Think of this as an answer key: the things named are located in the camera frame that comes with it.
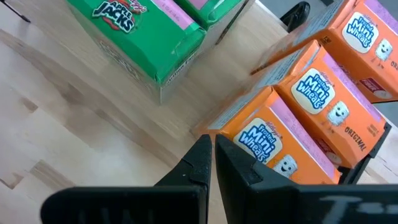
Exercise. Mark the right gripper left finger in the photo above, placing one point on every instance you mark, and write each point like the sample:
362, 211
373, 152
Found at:
174, 202

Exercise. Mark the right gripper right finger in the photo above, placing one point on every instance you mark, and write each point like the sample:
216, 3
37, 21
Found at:
248, 199

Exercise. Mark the orange Mini Wheats cereal box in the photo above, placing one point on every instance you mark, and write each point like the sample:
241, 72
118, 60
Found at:
280, 146
326, 102
363, 40

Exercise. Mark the green Apple Jacks cereal box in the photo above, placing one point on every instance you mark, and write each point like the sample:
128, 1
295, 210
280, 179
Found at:
149, 40
214, 9

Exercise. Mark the black rounded frame foot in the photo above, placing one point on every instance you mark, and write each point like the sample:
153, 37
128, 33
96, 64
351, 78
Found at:
295, 15

